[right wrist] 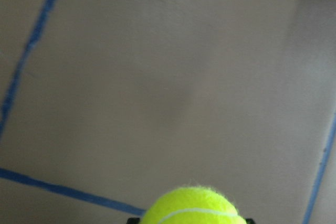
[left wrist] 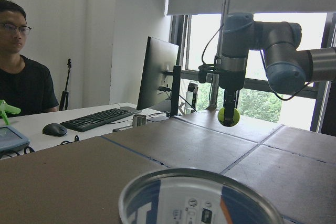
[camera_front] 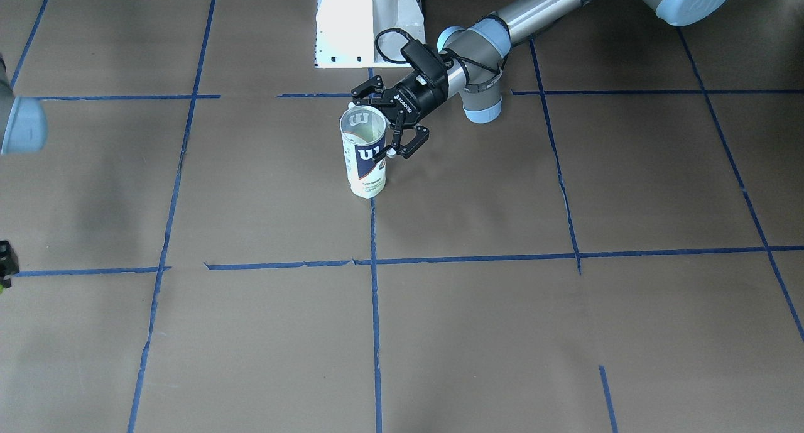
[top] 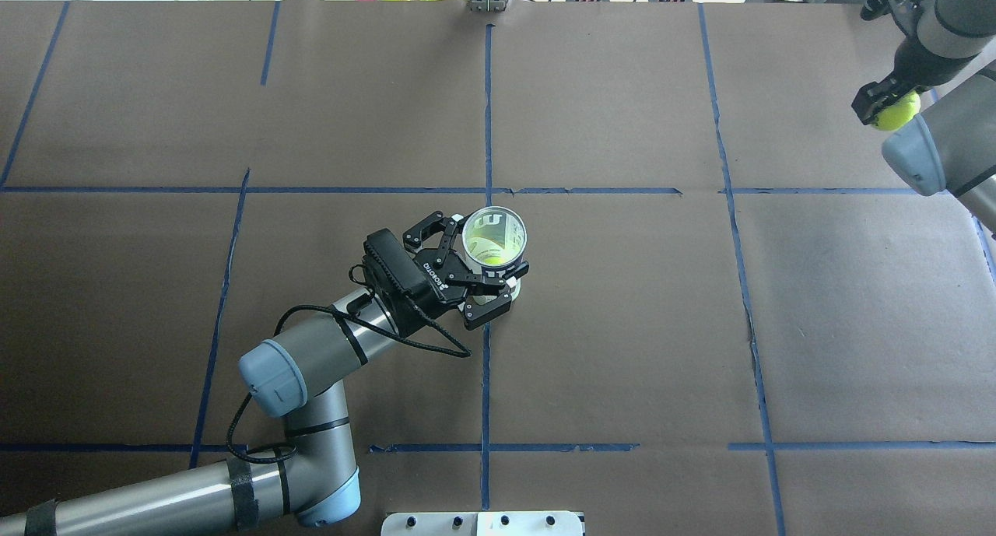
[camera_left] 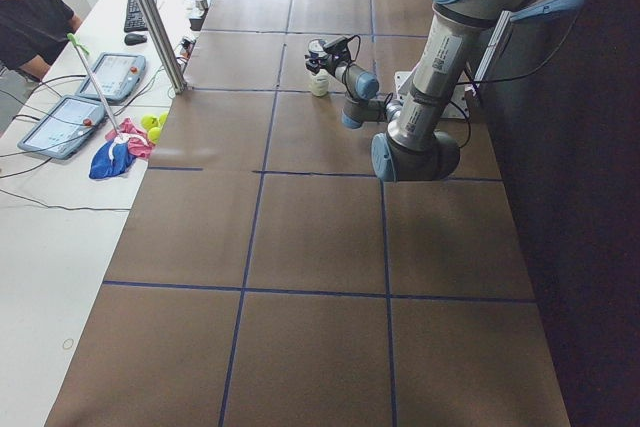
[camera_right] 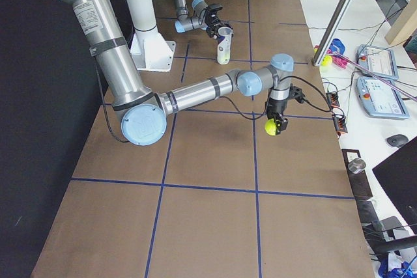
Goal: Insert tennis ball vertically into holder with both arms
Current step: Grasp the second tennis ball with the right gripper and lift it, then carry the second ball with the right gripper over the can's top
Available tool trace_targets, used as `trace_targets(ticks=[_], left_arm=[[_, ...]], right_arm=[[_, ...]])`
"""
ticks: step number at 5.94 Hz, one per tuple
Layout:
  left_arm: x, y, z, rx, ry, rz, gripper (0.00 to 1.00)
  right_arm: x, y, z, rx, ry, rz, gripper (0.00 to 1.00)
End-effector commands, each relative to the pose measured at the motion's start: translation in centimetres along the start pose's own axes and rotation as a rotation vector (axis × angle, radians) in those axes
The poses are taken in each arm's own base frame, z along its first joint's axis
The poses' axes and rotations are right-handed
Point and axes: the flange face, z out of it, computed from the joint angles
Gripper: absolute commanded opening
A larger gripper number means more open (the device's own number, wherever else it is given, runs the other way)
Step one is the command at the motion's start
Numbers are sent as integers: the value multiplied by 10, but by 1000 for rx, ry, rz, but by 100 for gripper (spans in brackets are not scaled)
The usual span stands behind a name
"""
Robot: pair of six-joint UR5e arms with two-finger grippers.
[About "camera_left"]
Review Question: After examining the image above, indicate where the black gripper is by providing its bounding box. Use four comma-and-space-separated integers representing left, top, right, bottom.
305, 52, 342, 77

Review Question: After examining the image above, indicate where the clear tennis ball can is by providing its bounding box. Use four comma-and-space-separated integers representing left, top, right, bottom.
308, 38, 329, 97

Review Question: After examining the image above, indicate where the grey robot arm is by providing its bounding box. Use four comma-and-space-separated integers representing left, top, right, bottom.
305, 0, 585, 182

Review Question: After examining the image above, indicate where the spare tennis ball lower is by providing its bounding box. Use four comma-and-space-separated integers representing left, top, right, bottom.
147, 127, 162, 143

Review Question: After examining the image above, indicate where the spare tennis ball left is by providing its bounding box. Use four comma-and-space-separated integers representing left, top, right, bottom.
140, 114, 159, 131

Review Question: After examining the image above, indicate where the black keyboard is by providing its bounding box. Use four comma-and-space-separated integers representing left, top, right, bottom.
123, 0, 148, 33

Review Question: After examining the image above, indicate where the black computer mouse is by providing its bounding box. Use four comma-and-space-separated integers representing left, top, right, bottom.
124, 32, 147, 46

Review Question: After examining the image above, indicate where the far teach pendant tablet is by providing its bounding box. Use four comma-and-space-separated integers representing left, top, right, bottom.
91, 52, 147, 105

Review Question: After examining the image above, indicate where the teach pendant tablet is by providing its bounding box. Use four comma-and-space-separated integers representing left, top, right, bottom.
17, 95, 106, 160
91, 52, 147, 105

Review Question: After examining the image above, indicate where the pink cloth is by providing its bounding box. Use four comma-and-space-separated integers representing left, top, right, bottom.
105, 118, 155, 162

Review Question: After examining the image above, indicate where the blue cloth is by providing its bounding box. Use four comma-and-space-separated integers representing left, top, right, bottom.
89, 140, 135, 180

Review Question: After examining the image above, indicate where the person in black shirt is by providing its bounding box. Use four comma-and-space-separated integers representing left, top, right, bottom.
0, 0, 84, 82

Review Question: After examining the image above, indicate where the near teach pendant tablet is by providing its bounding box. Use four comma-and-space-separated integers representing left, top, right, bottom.
17, 95, 106, 160

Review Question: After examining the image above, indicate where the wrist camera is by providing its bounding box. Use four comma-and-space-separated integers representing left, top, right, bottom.
323, 36, 350, 55

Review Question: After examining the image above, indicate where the aluminium frame post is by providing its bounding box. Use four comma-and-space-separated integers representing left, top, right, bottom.
137, 0, 187, 95

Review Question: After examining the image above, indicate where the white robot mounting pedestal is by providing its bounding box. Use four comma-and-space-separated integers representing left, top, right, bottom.
393, 70, 474, 120

